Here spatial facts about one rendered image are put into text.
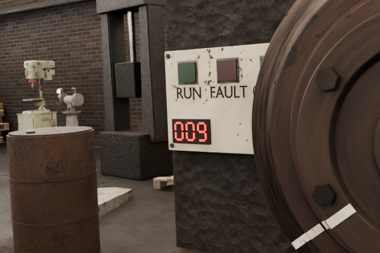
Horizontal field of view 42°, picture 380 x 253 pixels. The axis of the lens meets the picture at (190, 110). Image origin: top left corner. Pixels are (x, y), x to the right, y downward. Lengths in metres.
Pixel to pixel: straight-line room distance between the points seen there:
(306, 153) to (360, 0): 0.18
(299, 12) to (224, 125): 0.28
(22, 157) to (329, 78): 2.91
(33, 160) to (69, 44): 6.65
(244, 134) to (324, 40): 0.29
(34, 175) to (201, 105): 2.51
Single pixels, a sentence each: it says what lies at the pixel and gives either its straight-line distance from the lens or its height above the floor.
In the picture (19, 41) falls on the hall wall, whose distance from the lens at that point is 10.91.
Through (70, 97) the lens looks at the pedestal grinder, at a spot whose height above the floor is 0.95.
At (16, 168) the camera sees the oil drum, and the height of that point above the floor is 0.66.
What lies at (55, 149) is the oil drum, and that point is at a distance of 3.24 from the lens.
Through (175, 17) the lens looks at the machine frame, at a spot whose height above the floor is 1.30.
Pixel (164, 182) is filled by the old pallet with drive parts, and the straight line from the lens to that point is 5.49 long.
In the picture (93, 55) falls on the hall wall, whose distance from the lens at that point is 9.34.
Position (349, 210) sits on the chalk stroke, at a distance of 0.55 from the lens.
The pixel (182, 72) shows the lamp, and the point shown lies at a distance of 0.87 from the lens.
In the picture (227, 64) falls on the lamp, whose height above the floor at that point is 1.21.
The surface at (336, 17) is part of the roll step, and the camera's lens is 0.60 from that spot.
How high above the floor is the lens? 1.19
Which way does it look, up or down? 4 degrees down
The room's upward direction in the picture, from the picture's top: 2 degrees counter-clockwise
